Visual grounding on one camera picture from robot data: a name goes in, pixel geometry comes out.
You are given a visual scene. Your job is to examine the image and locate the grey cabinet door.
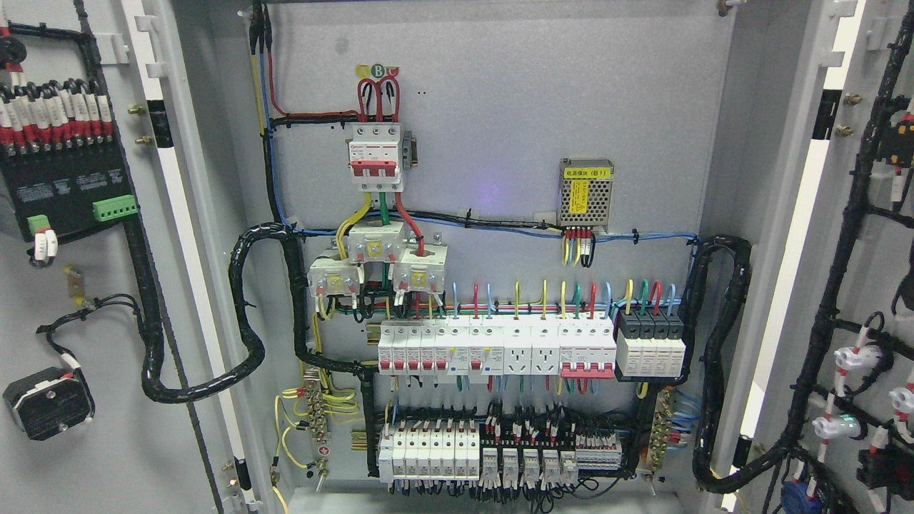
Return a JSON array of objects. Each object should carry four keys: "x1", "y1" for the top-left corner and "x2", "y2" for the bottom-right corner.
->
[
  {"x1": 2, "y1": 1, "x2": 245, "y2": 513},
  {"x1": 734, "y1": 1, "x2": 912, "y2": 513}
]

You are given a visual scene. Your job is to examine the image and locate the lower relay terminal row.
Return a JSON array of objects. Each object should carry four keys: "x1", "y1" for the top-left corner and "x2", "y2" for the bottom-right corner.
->
[{"x1": 476, "y1": 401, "x2": 626, "y2": 495}]

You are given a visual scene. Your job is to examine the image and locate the white current transformers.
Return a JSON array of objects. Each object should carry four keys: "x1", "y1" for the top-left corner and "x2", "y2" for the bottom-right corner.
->
[{"x1": 307, "y1": 221, "x2": 448, "y2": 299}]

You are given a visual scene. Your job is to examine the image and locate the black surge protector module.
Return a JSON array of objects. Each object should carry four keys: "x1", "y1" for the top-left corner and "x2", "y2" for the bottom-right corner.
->
[{"x1": 615, "y1": 309, "x2": 686, "y2": 383}]

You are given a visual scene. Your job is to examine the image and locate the left black cable harness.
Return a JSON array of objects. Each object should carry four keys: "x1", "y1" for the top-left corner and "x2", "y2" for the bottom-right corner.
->
[{"x1": 125, "y1": 221, "x2": 315, "y2": 405}]

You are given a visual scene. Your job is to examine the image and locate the grey cabinet body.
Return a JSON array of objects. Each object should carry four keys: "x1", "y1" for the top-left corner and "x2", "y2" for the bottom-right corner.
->
[{"x1": 168, "y1": 1, "x2": 837, "y2": 487}]

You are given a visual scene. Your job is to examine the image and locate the lower white breaker row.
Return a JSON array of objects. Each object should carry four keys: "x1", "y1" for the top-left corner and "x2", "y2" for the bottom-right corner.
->
[{"x1": 376, "y1": 418, "x2": 482, "y2": 485}]

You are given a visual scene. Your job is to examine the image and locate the right black cable harness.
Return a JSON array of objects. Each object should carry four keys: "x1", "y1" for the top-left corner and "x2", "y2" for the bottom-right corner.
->
[{"x1": 689, "y1": 236, "x2": 754, "y2": 495}]

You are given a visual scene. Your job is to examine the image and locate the yellow terminal connector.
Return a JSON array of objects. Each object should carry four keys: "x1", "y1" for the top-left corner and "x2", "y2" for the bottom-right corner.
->
[{"x1": 64, "y1": 266, "x2": 96, "y2": 311}]

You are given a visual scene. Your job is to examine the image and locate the black digital power meter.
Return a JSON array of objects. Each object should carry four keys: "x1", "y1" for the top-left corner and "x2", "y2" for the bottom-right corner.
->
[{"x1": 1, "y1": 79, "x2": 131, "y2": 241}]

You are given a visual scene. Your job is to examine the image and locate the black cable harness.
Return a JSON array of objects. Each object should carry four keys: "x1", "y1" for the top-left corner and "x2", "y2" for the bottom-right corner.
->
[
  {"x1": 125, "y1": 221, "x2": 315, "y2": 405},
  {"x1": 689, "y1": 236, "x2": 754, "y2": 495}
]

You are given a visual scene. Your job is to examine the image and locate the red main circuit breaker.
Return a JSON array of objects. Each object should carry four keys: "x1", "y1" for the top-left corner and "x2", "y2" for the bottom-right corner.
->
[{"x1": 347, "y1": 121, "x2": 405, "y2": 194}]

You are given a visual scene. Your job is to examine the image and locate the white socket breaker row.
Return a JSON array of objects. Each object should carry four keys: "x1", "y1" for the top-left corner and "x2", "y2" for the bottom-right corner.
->
[{"x1": 376, "y1": 316, "x2": 616, "y2": 383}]

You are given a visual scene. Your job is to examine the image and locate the metal mesh power supply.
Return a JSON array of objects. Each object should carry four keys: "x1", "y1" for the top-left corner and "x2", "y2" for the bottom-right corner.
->
[{"x1": 557, "y1": 158, "x2": 614, "y2": 228}]

